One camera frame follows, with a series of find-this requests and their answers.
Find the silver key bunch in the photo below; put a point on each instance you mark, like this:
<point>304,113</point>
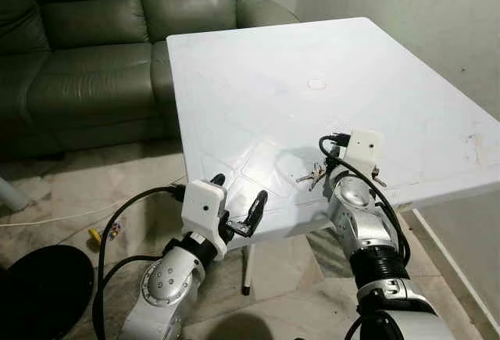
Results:
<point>312,176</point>

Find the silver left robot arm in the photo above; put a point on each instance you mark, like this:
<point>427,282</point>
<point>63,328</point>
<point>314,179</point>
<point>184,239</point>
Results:
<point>168,285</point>

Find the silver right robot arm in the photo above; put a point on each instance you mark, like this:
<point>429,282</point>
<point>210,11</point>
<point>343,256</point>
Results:
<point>359,223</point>

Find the straight white table leg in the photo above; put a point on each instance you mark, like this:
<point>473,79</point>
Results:
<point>248,270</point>

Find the white plastic table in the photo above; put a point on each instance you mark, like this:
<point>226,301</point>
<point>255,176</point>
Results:
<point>312,59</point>

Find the yellow colourful small toy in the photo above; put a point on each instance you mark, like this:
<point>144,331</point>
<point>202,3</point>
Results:
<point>96,235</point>

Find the dark green leather sofa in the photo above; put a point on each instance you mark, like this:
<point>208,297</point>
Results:
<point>94,51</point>

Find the black round stool seat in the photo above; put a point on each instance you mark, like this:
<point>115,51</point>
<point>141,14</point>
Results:
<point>39,297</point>

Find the grey pipe end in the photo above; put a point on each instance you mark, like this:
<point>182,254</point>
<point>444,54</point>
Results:
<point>6,195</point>

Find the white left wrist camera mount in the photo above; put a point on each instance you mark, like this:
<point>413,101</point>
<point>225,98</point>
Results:
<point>203,203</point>

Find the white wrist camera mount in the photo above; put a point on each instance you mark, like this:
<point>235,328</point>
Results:
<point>363,148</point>
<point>203,203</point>

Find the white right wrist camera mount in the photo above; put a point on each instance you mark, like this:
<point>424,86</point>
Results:
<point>363,148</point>

